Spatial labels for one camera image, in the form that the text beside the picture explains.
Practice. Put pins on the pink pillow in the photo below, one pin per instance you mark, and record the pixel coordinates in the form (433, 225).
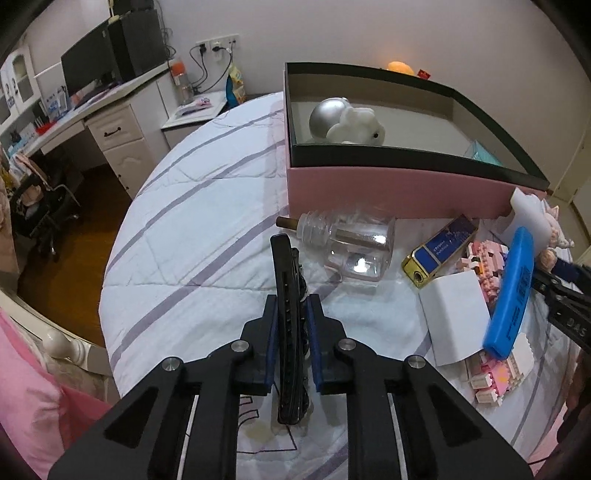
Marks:
(32, 406)

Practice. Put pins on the yellow blue snack bag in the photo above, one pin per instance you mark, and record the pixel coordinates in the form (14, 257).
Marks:
(236, 85)

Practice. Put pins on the orange cap bottle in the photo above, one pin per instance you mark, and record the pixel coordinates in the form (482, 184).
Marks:
(182, 83)

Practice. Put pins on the blue gold rectangular box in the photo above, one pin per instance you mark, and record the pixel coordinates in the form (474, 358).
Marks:
(438, 251)

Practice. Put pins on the white power adapter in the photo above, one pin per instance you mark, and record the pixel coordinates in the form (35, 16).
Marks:
(455, 314)

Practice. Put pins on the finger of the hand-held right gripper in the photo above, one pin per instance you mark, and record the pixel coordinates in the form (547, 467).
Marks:
(561, 293)
(565, 270)

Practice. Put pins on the pink white plush toy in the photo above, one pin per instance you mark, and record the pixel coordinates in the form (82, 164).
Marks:
(561, 226)

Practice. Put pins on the white wall power outlet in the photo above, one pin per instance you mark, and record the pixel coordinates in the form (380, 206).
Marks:
(217, 44)

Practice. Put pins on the white glass door cabinet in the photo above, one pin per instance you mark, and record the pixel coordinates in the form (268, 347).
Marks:
(18, 78)

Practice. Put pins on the white desk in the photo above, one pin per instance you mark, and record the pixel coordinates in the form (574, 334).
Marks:
(115, 92)

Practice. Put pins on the black computer tower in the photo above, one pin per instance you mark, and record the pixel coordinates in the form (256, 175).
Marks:
(136, 44)

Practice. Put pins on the pink item on nightstand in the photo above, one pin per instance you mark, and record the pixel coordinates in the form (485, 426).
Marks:
(203, 102)

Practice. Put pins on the blue plastic case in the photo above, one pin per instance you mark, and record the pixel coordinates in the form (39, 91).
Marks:
(510, 295)

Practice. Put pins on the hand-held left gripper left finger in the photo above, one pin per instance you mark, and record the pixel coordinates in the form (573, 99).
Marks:
(271, 350)

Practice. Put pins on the black comb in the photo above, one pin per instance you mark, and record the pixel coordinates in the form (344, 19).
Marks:
(288, 295)

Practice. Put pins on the clear glass bottle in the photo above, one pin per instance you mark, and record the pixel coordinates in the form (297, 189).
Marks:
(355, 249)

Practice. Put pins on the black computer monitor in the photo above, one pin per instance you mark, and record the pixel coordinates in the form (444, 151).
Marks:
(85, 57)

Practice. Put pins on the pink building block model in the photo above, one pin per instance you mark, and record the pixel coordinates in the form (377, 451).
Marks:
(489, 381)

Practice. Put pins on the pink storage box black rim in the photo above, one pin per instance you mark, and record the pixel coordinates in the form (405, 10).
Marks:
(392, 189)

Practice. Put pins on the white nightstand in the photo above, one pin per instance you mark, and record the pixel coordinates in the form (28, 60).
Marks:
(189, 120)

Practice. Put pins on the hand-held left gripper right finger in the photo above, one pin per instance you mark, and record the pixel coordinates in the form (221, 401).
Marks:
(315, 350)

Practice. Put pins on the white animal figurine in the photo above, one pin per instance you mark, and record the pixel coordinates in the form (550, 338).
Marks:
(358, 124)

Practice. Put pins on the black office chair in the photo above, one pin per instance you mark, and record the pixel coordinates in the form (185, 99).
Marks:
(46, 198)

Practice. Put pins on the teal packet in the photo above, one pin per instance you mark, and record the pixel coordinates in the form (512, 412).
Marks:
(485, 154)

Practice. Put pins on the silver ball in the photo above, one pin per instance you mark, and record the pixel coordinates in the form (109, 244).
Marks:
(323, 117)

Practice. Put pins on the white bed frame post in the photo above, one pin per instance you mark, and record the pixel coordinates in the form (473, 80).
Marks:
(62, 344)

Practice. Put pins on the white desk drawer unit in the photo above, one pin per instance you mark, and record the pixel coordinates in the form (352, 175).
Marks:
(122, 143)

